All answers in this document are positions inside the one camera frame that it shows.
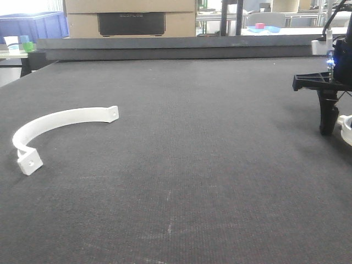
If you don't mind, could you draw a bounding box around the white paper cup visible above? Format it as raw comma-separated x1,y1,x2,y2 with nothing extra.
4,36,20,54

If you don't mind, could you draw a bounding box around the white PVC clamp piece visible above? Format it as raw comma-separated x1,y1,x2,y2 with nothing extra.
338,115,352,146

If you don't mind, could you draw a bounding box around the pink cube on tray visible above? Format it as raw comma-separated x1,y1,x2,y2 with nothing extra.
255,23,265,29

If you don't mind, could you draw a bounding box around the white curved PVC clamp half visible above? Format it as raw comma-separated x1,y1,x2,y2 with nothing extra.
12,106,119,175

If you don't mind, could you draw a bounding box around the blue tray background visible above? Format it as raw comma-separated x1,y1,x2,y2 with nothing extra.
247,26,281,34

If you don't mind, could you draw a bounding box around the grey chair back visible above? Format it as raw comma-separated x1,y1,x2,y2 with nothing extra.
247,12,286,28

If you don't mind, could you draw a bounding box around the black vertical post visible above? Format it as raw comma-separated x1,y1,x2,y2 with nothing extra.
219,0,244,37

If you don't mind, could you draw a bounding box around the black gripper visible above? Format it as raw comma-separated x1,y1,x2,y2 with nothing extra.
292,35,351,136

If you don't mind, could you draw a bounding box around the cardboard box with black device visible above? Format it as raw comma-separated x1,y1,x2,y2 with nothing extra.
63,0,196,39

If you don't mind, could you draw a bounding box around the blue plastic crate background left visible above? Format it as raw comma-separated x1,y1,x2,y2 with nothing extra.
1,12,69,44

